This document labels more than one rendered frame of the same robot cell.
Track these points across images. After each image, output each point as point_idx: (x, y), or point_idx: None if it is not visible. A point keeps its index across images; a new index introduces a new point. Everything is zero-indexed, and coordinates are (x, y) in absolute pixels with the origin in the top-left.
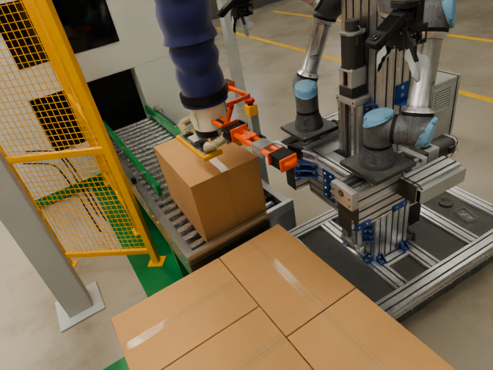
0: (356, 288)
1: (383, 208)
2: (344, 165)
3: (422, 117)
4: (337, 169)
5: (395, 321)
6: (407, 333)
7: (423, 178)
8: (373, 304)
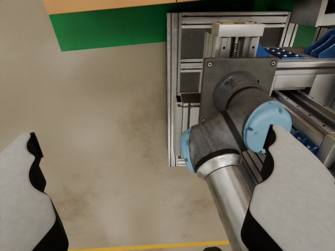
0: (174, 1)
1: (202, 69)
2: (267, 57)
3: (200, 159)
4: (279, 62)
5: (128, 4)
6: (114, 4)
7: (189, 119)
8: (152, 1)
